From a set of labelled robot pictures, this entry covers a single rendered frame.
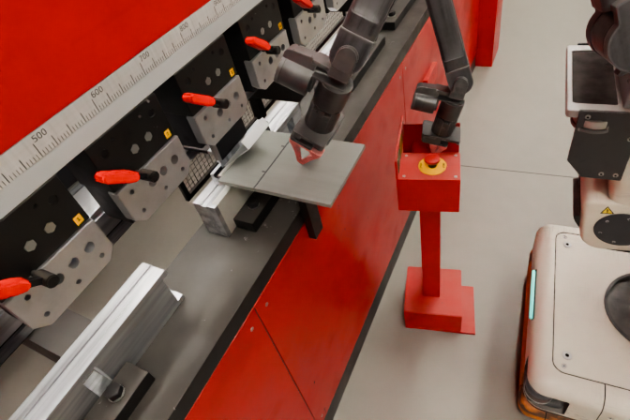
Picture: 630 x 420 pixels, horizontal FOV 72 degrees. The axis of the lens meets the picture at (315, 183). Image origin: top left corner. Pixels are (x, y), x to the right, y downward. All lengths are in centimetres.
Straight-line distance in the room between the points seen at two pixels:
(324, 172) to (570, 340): 93
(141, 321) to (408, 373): 108
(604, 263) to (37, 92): 157
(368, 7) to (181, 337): 65
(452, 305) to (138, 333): 114
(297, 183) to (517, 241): 135
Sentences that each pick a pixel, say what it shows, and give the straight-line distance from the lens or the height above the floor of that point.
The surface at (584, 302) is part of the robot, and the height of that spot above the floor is 28.
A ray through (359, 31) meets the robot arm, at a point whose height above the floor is 129.
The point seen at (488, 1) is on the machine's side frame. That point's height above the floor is 43.
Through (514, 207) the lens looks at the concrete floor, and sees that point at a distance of 217.
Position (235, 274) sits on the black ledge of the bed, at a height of 87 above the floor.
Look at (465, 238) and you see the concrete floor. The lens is 203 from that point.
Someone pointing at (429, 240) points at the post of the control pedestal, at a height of 45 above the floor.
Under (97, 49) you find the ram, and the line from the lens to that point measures 70.
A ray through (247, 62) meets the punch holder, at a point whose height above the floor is 117.
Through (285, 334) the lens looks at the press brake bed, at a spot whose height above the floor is 64.
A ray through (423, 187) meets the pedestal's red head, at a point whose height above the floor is 75.
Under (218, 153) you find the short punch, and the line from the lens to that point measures 94.
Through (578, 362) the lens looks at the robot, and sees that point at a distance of 148.
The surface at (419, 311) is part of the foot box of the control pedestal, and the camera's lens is 168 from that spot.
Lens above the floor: 157
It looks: 42 degrees down
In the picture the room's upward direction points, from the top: 15 degrees counter-clockwise
